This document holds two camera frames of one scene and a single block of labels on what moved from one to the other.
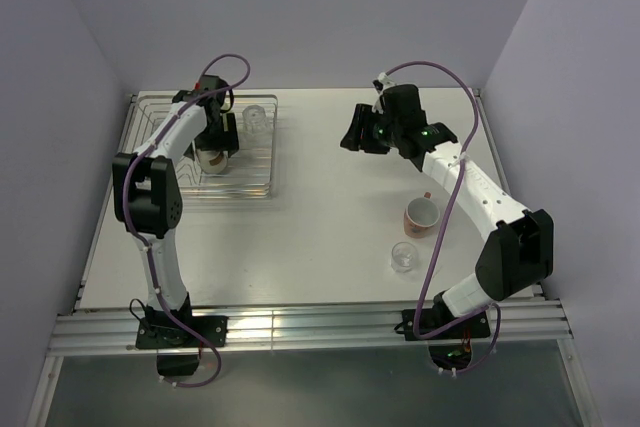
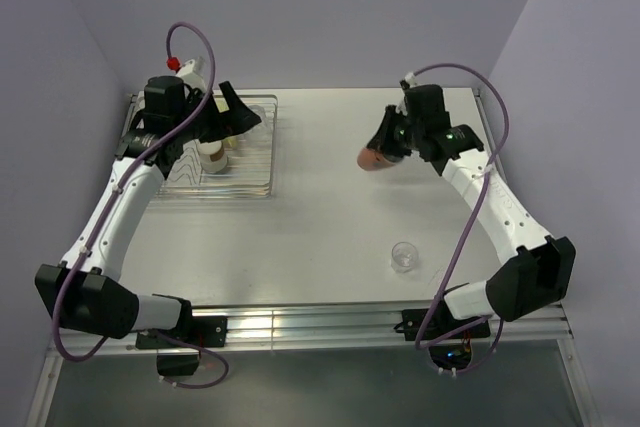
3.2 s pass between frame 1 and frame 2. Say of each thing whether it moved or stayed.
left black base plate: stayed
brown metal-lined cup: stayed
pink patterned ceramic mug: moved
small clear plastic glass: stayed
